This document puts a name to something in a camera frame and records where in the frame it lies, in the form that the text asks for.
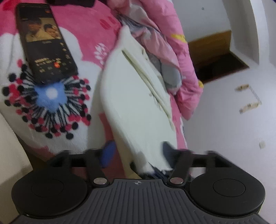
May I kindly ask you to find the cream white fleece sweater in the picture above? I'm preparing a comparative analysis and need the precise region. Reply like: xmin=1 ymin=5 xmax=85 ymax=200
xmin=100 ymin=26 xmax=177 ymax=179

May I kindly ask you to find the pink floral bed sheet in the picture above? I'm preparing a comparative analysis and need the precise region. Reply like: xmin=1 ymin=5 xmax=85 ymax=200
xmin=1 ymin=1 xmax=187 ymax=170

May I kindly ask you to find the black smartphone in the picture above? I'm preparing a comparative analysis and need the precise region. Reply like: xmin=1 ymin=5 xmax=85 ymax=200
xmin=15 ymin=3 xmax=78 ymax=84

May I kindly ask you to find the pink grey floral duvet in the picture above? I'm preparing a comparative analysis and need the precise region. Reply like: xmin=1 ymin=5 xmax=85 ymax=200
xmin=107 ymin=1 xmax=203 ymax=120

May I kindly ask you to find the black garment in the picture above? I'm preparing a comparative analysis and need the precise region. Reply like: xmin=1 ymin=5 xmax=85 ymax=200
xmin=46 ymin=0 xmax=95 ymax=7

